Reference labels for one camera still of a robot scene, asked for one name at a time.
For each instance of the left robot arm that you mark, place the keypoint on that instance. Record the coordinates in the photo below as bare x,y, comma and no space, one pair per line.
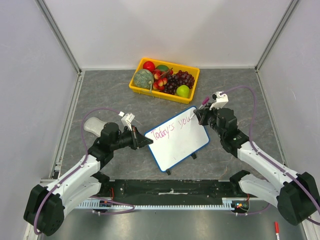
48,205

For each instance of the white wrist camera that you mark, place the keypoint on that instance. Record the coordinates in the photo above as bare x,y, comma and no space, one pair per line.
126,119
220,99

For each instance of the green mango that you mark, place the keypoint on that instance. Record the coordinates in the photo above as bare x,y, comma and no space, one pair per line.
162,68

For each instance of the dark purple grape bunch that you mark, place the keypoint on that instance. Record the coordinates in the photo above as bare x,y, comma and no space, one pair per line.
182,78

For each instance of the white whiteboard eraser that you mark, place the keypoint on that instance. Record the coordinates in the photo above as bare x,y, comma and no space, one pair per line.
94,125

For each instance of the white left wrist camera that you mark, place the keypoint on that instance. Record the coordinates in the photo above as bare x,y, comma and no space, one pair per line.
126,119

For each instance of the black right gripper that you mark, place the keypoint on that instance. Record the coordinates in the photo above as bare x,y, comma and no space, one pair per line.
204,117

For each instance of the green pear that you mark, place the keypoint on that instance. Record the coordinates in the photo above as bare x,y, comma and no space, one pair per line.
183,91

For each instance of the red apple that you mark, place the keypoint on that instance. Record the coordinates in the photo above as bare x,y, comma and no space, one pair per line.
149,65

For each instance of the light blue cable duct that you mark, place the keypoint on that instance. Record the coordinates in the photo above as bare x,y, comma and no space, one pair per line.
96,204

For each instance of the blue framed whiteboard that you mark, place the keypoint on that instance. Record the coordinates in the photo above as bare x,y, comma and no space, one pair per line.
176,139

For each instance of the purple capped whiteboard marker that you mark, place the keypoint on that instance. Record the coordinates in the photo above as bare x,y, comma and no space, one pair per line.
203,103

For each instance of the red cherries cluster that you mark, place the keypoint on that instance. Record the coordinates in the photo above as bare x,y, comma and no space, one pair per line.
161,79

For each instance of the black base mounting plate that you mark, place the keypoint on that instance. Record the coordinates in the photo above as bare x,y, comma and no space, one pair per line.
169,192

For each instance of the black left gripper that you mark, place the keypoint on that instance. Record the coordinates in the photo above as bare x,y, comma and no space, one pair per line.
138,141

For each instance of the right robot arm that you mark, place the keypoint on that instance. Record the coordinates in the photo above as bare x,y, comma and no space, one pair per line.
295,195

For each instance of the green netted melon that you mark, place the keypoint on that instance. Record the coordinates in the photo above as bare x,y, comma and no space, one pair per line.
143,78

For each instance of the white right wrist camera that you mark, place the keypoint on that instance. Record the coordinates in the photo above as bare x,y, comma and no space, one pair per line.
220,99

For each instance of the yellow plastic fruit tray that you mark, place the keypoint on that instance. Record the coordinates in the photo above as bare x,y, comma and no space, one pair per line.
159,94

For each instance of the red marker pen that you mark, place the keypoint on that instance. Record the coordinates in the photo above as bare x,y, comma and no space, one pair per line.
277,230

